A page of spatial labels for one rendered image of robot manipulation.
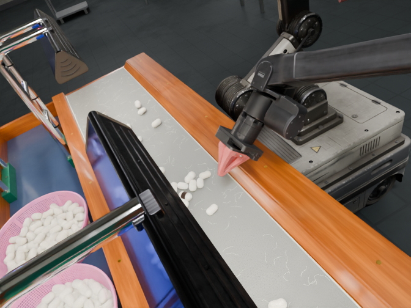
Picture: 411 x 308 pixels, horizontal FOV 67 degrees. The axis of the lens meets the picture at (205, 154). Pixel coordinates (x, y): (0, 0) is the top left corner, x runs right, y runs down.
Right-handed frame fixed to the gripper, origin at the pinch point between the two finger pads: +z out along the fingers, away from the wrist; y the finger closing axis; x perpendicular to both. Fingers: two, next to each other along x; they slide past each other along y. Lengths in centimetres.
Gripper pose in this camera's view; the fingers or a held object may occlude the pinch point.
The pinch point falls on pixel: (221, 172)
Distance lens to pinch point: 71.3
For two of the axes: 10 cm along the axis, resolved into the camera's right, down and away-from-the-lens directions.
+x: 7.4, 2.1, 6.4
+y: 4.9, 4.9, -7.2
